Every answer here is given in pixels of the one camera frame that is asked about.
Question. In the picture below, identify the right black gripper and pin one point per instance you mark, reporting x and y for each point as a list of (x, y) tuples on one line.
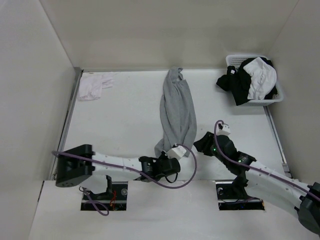
[(203, 143)]

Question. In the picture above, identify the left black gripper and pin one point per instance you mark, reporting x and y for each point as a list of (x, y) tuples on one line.
[(162, 155)]

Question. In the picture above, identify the grey tank top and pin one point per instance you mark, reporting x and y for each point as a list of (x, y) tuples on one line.
[(177, 113)]

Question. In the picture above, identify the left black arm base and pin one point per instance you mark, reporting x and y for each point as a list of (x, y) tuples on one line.
[(112, 198)]

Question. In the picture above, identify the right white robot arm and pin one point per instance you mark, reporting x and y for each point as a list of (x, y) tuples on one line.
[(300, 199)]

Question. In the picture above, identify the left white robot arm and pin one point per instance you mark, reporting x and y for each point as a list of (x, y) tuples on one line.
[(82, 166)]

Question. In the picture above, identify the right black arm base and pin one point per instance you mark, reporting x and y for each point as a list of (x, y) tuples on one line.
[(232, 196)]

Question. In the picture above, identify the black tank top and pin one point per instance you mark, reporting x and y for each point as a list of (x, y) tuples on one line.
[(237, 81)]

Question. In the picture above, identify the white tank top in basket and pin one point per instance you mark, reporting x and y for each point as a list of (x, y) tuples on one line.
[(263, 77)]

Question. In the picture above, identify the folded white tank top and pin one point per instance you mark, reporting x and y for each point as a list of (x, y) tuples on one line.
[(92, 84)]

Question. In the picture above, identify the white plastic basket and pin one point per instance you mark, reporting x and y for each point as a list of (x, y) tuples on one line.
[(235, 60)]

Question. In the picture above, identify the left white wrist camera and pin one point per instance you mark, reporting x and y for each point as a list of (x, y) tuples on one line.
[(176, 152)]

